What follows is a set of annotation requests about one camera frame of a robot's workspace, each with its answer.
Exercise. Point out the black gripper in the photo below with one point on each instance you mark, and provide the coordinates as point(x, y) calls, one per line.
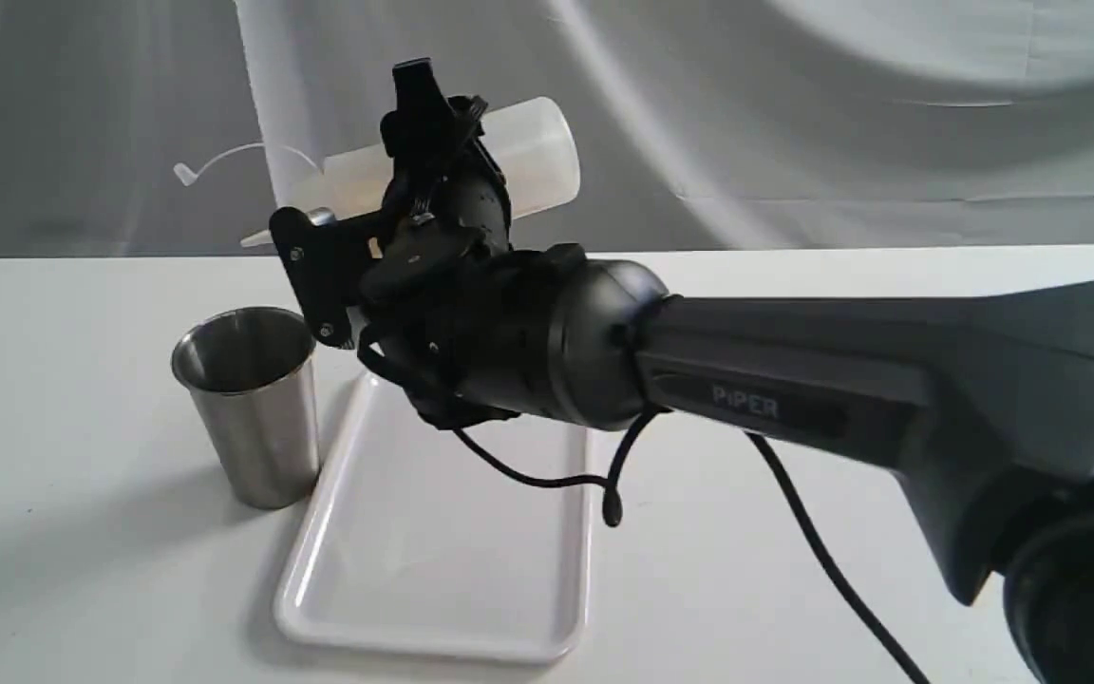
point(442, 209)

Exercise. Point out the plastic squeeze bottle with oil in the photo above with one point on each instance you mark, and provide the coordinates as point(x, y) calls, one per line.
point(531, 142)

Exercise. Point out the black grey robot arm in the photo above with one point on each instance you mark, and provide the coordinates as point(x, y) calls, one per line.
point(549, 364)

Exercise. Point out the stainless steel cup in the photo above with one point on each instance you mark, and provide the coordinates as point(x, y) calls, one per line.
point(249, 373)

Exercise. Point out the grey backdrop cloth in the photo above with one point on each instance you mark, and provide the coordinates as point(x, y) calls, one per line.
point(174, 128)

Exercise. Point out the white rectangular plastic tray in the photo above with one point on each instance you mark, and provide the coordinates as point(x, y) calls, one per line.
point(413, 545)

